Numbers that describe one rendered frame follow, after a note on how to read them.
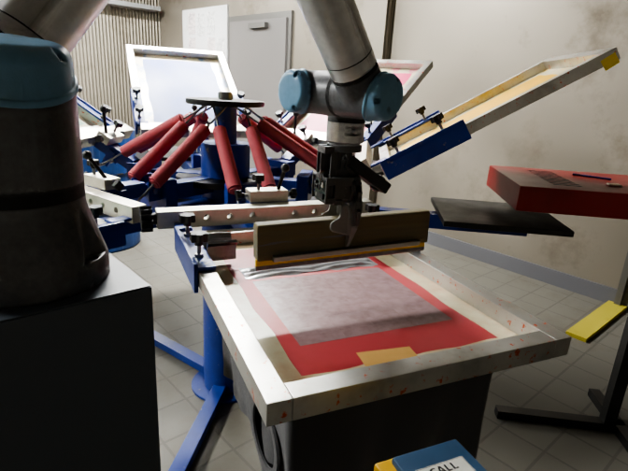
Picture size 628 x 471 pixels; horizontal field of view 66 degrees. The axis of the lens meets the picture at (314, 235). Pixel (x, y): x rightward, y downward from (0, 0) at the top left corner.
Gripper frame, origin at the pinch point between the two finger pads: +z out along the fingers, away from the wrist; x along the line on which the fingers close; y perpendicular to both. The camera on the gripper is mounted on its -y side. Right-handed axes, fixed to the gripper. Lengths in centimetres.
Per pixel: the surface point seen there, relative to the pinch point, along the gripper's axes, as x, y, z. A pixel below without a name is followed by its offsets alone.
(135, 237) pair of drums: -323, 25, 101
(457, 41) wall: -265, -235, -73
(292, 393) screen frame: 34.0, 24.9, 10.2
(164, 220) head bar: -47, 32, 7
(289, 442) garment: 25.4, 21.3, 26.6
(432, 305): 10.3, -17.2, 13.5
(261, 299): -3.1, 17.6, 13.6
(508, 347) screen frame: 34.1, -15.1, 10.0
